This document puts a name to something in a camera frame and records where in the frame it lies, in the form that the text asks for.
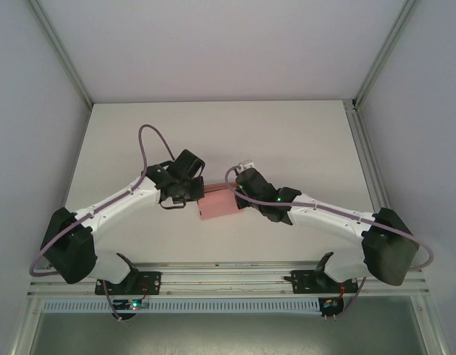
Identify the aluminium side rail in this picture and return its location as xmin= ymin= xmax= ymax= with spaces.
xmin=342 ymin=98 xmax=408 ymax=266

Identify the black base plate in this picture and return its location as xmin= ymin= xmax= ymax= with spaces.
xmin=290 ymin=269 xmax=365 ymax=295
xmin=93 ymin=271 xmax=163 ymax=297

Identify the long aluminium base rail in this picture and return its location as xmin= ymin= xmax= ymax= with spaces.
xmin=27 ymin=260 xmax=432 ymax=297

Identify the aluminium frame post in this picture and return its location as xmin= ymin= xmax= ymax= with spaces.
xmin=352 ymin=0 xmax=418 ymax=109
xmin=27 ymin=0 xmax=95 ymax=109

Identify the pink paper box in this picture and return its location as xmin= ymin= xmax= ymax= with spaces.
xmin=197 ymin=182 xmax=239 ymax=222

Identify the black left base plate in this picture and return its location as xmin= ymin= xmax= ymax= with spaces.
xmin=93 ymin=271 xmax=163 ymax=297

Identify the left circuit board green light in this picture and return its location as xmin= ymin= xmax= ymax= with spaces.
xmin=111 ymin=297 xmax=151 ymax=322

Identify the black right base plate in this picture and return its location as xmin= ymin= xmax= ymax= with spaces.
xmin=290 ymin=269 xmax=365 ymax=295

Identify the thin black strap loop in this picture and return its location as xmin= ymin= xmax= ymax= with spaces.
xmin=159 ymin=195 xmax=188 ymax=212

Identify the right circuit board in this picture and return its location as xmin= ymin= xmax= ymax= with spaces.
xmin=319 ymin=297 xmax=345 ymax=320

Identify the white slotted cable duct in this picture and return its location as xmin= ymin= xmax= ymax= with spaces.
xmin=41 ymin=297 xmax=323 ymax=314

